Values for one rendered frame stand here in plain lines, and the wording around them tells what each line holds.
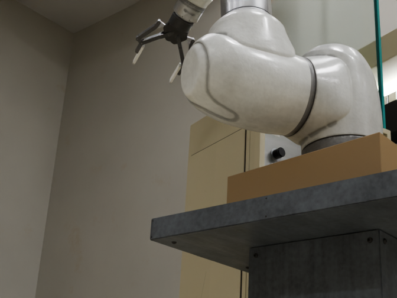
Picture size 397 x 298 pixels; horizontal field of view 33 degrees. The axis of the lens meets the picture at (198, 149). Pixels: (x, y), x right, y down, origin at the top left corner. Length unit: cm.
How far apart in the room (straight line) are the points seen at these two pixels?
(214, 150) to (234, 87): 97
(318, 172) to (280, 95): 16
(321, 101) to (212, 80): 21
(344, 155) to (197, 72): 29
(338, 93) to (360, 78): 7
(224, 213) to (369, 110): 36
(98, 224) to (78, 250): 48
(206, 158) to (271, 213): 113
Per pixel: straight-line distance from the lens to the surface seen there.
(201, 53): 119
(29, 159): 1034
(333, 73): 127
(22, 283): 998
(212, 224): 111
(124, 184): 917
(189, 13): 212
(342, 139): 124
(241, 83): 117
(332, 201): 99
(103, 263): 907
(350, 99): 127
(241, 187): 122
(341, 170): 112
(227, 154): 205
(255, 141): 196
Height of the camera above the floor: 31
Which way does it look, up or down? 22 degrees up
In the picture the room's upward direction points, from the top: 3 degrees clockwise
